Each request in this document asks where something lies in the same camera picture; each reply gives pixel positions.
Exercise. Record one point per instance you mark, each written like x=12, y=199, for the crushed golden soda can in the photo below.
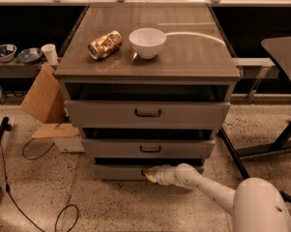
x=105, y=45

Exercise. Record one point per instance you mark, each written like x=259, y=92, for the grey middle drawer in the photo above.
x=145, y=149

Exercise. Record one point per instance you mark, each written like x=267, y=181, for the brown cardboard box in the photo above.
x=45, y=102

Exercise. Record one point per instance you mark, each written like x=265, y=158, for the white paper cup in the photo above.
x=50, y=53

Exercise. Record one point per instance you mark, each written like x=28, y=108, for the blue bowl far left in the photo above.
x=7, y=52

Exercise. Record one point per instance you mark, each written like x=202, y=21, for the grey drawer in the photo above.
x=174, y=115
x=120, y=172
x=145, y=149

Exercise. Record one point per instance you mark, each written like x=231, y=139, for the grey side shelf left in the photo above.
x=15, y=69

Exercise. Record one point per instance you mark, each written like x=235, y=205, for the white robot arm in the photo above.
x=255, y=205

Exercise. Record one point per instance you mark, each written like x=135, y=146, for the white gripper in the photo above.
x=161, y=175

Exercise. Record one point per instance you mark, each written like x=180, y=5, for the grey drawer cabinet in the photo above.
x=194, y=66

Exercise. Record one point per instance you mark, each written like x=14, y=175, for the grey bottom drawer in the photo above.
x=120, y=172

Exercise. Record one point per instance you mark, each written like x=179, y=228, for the grey top drawer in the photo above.
x=174, y=115

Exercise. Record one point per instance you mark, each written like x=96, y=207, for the white bowl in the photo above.
x=147, y=42

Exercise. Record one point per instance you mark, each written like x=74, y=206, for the blue bowl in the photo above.
x=30, y=56
x=7, y=52

